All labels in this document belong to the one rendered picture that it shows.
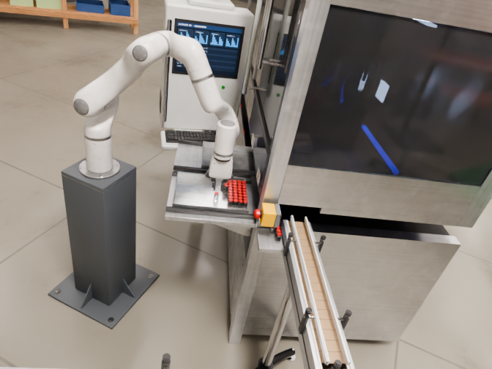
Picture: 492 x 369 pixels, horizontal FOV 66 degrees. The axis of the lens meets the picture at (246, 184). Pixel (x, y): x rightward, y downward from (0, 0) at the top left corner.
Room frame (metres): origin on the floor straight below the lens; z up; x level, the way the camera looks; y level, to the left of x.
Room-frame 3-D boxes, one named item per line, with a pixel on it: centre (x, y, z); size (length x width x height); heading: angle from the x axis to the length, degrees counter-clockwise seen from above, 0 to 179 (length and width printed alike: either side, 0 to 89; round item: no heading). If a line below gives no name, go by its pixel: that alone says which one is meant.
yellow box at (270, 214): (1.25, -0.12, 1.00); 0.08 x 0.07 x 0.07; 100
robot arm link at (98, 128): (1.56, 0.72, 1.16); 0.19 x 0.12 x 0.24; 170
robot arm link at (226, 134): (1.43, 0.12, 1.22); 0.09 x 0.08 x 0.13; 170
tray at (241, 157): (1.81, 0.10, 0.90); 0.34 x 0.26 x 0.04; 100
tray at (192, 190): (1.46, 0.15, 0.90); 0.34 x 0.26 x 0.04; 100
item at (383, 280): (2.40, -0.40, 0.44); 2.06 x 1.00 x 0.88; 10
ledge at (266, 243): (1.24, -0.16, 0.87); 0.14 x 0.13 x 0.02; 100
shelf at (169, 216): (1.63, 0.14, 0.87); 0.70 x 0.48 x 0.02; 10
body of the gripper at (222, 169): (1.42, 0.12, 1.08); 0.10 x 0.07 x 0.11; 100
